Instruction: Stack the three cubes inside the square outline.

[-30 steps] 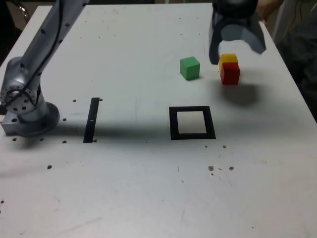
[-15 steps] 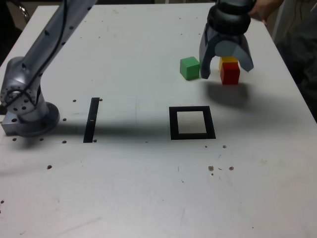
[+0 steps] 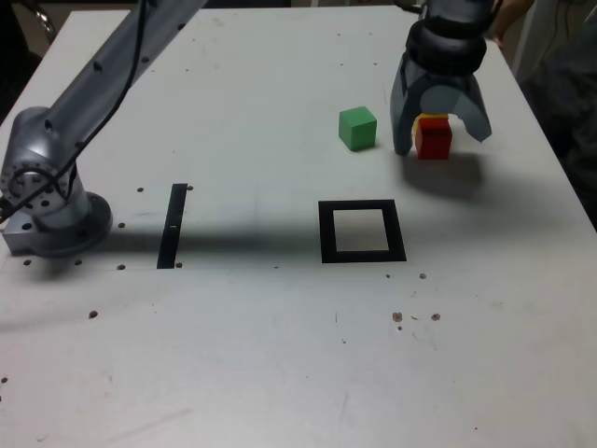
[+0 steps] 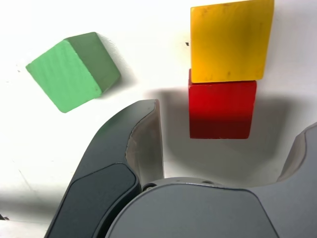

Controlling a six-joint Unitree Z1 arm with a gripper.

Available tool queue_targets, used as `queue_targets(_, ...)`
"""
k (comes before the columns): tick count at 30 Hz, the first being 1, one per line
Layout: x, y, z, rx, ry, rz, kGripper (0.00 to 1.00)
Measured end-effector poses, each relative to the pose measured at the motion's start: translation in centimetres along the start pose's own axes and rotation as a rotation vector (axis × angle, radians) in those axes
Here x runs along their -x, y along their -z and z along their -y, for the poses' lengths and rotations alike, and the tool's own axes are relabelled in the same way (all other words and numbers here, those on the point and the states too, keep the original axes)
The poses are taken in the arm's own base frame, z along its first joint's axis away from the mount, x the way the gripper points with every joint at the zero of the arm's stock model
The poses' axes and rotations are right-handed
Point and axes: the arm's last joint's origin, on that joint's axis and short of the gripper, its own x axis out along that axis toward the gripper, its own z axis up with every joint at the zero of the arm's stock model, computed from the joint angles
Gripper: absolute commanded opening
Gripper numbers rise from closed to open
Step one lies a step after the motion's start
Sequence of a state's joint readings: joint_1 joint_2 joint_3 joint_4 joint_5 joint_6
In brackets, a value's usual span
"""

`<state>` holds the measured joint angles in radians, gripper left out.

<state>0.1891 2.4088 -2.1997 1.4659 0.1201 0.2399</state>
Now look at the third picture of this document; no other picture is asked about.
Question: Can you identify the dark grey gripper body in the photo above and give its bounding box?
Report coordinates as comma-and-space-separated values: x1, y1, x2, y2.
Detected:
409, 62, 473, 93

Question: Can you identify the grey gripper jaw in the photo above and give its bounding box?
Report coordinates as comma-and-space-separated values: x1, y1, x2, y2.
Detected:
419, 73, 493, 144
390, 52, 428, 157

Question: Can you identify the yellow cube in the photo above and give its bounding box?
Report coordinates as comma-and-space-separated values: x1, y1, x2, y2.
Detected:
411, 112, 450, 141

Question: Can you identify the red cube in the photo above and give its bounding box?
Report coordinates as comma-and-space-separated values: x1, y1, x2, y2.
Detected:
414, 118, 453, 161

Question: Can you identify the green cube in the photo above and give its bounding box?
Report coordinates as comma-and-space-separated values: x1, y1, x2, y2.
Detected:
338, 106, 378, 153

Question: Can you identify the black tape square outline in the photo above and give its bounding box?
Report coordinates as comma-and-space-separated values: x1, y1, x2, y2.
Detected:
317, 199, 408, 265

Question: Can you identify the person's hand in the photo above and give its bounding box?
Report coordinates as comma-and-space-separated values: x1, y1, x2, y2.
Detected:
491, 0, 517, 48

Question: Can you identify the person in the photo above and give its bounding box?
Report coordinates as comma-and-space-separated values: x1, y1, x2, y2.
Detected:
518, 27, 597, 234

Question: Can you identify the black tape strip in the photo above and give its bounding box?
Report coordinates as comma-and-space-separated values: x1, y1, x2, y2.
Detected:
156, 183, 188, 271

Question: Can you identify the chrome tube frame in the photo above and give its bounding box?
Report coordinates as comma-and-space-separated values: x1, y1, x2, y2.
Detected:
33, 9, 57, 36

